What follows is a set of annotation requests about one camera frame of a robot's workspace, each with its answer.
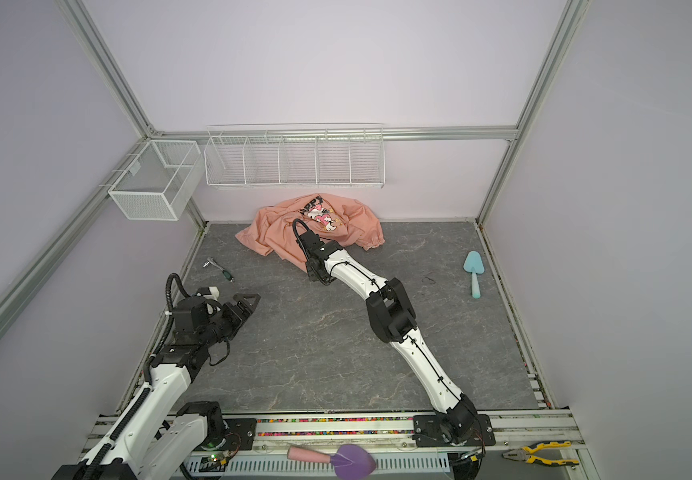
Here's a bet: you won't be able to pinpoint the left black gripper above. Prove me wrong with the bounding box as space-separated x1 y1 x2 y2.
199 294 260 348

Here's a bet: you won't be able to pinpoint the pink zip jacket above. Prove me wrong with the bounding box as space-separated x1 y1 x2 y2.
236 193 385 270

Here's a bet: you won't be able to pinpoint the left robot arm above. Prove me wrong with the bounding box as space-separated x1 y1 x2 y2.
53 273 261 479

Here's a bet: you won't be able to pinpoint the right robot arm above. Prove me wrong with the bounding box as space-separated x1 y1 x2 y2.
292 219 486 445

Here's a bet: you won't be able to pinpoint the white mesh box basket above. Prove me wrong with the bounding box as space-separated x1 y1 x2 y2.
109 140 205 221

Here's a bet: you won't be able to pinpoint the teal plastic trowel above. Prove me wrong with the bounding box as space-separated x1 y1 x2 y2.
464 251 485 299

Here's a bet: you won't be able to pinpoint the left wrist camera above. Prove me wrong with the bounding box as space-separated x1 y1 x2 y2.
196 286 220 301

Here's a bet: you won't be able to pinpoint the small green-handled screwdriver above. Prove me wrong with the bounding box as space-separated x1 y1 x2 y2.
203 257 234 282

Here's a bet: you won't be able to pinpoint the white wire shelf basket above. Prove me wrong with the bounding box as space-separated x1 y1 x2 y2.
203 123 386 188

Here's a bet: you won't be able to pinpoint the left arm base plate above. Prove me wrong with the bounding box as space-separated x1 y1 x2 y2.
199 417 258 453

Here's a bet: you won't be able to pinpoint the purple pink-handled scoop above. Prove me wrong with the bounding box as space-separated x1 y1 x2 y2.
287 444 377 480

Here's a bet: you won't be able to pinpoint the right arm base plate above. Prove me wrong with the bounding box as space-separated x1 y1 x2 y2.
411 414 497 448

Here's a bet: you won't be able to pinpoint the yellow-handled pliers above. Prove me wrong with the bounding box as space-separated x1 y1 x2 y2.
502 441 580 467

